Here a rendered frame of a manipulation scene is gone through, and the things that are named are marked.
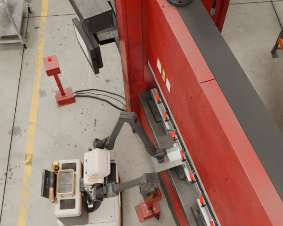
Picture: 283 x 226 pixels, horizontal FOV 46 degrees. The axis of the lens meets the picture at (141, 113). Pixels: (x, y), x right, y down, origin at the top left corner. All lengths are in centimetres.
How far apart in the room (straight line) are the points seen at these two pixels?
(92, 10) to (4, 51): 289
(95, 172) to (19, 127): 218
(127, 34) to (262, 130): 147
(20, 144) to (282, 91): 358
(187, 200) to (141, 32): 153
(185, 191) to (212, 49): 149
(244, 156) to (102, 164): 130
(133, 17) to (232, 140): 138
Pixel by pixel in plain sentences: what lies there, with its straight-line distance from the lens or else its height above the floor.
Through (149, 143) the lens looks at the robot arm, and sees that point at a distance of 278.
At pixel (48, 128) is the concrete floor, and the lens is 453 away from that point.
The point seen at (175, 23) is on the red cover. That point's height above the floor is 230.
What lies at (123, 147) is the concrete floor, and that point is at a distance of 423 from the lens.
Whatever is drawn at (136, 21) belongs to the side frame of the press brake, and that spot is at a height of 192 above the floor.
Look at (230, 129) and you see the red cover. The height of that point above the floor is 230.
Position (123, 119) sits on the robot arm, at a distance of 261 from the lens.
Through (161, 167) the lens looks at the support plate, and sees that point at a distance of 305.
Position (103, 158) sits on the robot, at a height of 135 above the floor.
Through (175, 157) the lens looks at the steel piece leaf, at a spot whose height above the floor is 100.
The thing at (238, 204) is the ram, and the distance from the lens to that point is 203.
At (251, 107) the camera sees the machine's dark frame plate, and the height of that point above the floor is 230.
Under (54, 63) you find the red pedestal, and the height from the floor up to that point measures 80.
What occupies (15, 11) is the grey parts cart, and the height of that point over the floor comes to 33.
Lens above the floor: 385
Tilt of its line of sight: 60 degrees down
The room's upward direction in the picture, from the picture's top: 2 degrees counter-clockwise
